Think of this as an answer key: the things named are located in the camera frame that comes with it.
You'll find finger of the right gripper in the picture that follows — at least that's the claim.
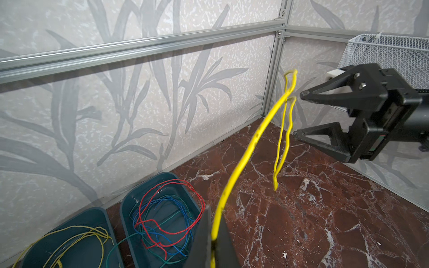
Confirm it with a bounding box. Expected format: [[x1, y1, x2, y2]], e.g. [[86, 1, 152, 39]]
[[299, 67, 369, 111], [293, 122, 355, 164]]

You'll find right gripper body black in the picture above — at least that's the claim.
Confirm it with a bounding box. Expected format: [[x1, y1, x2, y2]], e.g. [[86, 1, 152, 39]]
[[347, 64, 429, 163]]

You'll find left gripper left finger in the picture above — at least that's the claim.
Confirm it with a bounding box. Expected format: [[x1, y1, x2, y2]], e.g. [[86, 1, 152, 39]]
[[183, 205, 212, 268]]

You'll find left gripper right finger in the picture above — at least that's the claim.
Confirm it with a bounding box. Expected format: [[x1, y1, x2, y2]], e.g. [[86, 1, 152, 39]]
[[214, 221, 241, 268]]

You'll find teal plastic bin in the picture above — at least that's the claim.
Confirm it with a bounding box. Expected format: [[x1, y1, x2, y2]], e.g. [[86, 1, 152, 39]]
[[120, 173, 206, 268], [13, 207, 124, 268]]

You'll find green cable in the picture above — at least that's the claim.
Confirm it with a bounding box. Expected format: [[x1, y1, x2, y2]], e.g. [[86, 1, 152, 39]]
[[105, 200, 198, 268]]

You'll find white wire mesh basket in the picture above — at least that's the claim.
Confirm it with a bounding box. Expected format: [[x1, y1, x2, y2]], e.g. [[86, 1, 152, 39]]
[[338, 33, 429, 89]]

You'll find red cable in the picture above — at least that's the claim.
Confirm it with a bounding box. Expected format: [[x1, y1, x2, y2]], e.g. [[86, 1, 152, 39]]
[[133, 179, 206, 260]]

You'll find yellow cable bundle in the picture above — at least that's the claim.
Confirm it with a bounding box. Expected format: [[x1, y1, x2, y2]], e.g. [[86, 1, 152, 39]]
[[12, 225, 113, 268]]

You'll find aluminium frame crossbar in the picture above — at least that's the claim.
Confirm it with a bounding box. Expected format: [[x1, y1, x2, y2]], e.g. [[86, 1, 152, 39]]
[[1, 19, 285, 84]]

